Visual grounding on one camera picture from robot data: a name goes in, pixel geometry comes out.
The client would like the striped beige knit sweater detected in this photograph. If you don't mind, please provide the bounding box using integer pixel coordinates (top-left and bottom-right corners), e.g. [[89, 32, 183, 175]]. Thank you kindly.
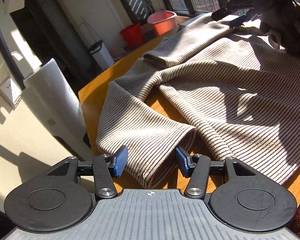
[[96, 14, 300, 189]]

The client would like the right hand holding gripper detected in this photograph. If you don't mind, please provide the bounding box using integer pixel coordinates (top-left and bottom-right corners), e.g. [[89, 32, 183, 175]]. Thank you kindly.
[[260, 1, 300, 56]]

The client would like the pink plastic basin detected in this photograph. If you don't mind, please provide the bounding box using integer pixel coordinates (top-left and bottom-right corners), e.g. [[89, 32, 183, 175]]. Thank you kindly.
[[147, 10, 178, 36]]

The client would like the white cylindrical vacuum appliance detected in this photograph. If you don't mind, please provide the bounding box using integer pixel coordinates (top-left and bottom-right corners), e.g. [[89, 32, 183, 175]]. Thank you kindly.
[[21, 59, 93, 161]]

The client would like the red plastic bucket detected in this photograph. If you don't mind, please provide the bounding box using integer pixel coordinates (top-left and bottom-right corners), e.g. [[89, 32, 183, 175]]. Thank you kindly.
[[120, 23, 146, 49]]

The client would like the white trash bin black lid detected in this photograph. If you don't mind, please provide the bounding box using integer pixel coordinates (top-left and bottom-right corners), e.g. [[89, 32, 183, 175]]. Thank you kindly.
[[88, 40, 114, 71]]

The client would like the white wall socket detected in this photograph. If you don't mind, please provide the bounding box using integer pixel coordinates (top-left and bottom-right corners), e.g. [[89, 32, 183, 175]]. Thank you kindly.
[[0, 76, 21, 108]]

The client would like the black vacuum hose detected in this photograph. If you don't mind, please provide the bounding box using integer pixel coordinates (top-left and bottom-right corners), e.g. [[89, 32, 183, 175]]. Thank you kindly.
[[0, 3, 26, 91]]

